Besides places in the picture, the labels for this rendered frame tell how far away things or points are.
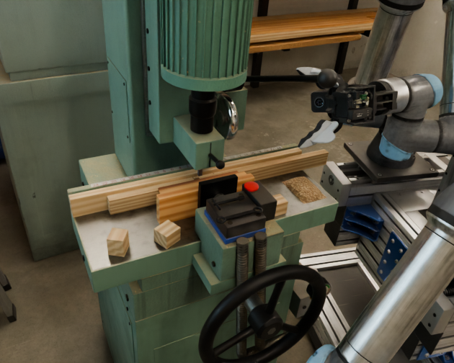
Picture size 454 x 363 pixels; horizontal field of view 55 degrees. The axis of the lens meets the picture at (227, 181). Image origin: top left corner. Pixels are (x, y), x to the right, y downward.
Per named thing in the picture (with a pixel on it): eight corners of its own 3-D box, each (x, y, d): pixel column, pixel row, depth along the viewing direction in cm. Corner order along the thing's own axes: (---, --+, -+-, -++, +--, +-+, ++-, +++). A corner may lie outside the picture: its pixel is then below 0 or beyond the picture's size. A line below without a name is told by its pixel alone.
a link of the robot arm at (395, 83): (382, 76, 95) (380, 114, 98) (366, 78, 93) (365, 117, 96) (410, 78, 89) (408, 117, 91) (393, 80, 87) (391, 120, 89)
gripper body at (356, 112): (352, 86, 81) (399, 80, 86) (322, 84, 89) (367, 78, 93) (351, 127, 83) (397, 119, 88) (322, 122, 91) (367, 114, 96)
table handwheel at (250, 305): (224, 290, 72) (352, 265, 86) (179, 218, 86) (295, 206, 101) (190, 397, 86) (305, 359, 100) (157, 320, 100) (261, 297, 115)
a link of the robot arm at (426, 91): (438, 116, 97) (452, 79, 93) (402, 122, 93) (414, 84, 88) (411, 101, 103) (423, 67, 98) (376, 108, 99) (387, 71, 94)
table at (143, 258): (104, 331, 80) (101, 310, 76) (72, 229, 102) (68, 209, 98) (359, 245, 104) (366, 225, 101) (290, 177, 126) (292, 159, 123)
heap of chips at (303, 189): (303, 204, 106) (305, 197, 105) (281, 181, 113) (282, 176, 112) (326, 197, 109) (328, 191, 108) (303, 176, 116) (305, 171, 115)
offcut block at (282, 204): (274, 217, 101) (276, 204, 99) (266, 208, 104) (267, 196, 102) (286, 213, 103) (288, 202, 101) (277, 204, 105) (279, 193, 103)
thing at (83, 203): (73, 217, 96) (70, 199, 93) (71, 212, 97) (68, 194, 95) (299, 166, 120) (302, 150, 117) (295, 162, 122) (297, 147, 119)
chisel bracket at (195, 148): (194, 176, 97) (196, 143, 93) (172, 147, 107) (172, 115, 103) (224, 170, 100) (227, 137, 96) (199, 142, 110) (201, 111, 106)
